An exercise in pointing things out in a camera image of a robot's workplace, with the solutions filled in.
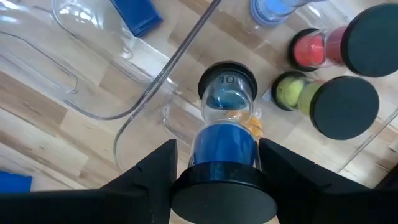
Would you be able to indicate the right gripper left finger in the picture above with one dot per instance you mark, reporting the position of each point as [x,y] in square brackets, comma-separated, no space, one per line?
[93,208]

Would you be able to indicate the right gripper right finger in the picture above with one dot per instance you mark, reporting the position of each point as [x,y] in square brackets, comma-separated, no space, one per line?
[326,202]

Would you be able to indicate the blue rectangular box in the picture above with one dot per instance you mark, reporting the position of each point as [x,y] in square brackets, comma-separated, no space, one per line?
[136,15]
[15,183]

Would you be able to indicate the green sand hourglass marked 3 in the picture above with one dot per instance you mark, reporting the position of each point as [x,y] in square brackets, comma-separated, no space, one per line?
[345,107]

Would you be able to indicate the yellow sand hourglass black caps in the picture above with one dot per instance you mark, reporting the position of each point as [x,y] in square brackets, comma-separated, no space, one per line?
[256,127]

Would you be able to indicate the blue sand hourglass marked 10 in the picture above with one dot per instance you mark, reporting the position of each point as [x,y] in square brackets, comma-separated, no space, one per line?
[224,146]

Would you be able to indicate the red sand hourglass black caps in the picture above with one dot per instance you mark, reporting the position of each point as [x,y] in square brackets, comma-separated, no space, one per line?
[370,40]

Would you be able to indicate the lilac capped hourglass blue sand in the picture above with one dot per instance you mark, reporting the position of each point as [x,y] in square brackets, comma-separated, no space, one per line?
[273,11]

